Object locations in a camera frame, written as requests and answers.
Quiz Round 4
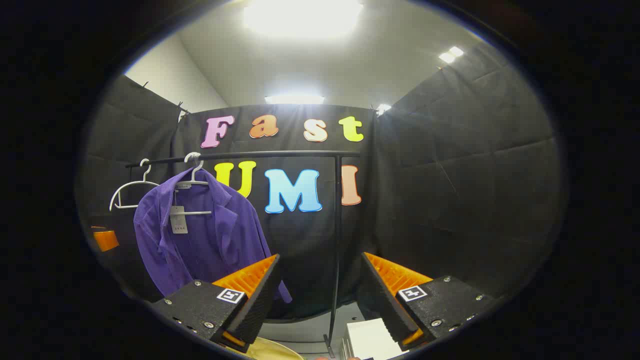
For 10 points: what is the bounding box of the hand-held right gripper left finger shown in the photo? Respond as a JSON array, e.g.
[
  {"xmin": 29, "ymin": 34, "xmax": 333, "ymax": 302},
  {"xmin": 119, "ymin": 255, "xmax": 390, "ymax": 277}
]
[{"xmin": 152, "ymin": 254, "xmax": 281, "ymax": 354}]

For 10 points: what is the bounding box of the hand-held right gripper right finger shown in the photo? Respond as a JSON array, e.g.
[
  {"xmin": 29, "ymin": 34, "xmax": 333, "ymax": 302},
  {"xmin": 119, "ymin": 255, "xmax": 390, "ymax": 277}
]
[{"xmin": 360, "ymin": 252, "xmax": 496, "ymax": 351}]

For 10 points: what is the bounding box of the cream laundry hamper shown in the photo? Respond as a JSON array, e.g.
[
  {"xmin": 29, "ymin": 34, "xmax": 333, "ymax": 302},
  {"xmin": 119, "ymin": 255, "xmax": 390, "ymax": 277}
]
[{"xmin": 227, "ymin": 336, "xmax": 304, "ymax": 360}]

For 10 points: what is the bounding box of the purple corduroy shirt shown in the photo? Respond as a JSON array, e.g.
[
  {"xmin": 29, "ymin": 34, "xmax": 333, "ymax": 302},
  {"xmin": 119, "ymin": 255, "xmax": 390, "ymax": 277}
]
[{"xmin": 133, "ymin": 166, "xmax": 293, "ymax": 304}]

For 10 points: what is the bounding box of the white plastic hanger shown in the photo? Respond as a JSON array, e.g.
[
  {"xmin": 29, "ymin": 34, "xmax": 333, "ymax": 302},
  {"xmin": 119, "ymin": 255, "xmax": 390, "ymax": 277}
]
[
  {"xmin": 174, "ymin": 152, "xmax": 213, "ymax": 216},
  {"xmin": 109, "ymin": 158, "xmax": 161, "ymax": 212}
]

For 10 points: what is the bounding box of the black metal clothes rack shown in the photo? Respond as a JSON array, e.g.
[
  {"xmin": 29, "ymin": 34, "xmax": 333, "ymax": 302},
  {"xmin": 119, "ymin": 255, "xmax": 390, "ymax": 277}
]
[{"xmin": 125, "ymin": 150, "xmax": 362, "ymax": 359}]

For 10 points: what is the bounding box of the white box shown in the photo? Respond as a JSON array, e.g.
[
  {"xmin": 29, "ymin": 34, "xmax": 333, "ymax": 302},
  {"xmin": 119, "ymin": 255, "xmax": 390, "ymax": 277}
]
[{"xmin": 340, "ymin": 318, "xmax": 409, "ymax": 360}]

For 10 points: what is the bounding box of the black backdrop cloth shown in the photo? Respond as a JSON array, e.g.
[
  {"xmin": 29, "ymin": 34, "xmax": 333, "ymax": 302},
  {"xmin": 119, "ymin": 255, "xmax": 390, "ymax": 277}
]
[{"xmin": 75, "ymin": 41, "xmax": 568, "ymax": 321}]

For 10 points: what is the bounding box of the large ceiling light panel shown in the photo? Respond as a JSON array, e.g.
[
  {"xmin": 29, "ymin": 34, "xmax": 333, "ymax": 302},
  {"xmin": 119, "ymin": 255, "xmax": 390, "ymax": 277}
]
[{"xmin": 243, "ymin": 0, "xmax": 364, "ymax": 39}]

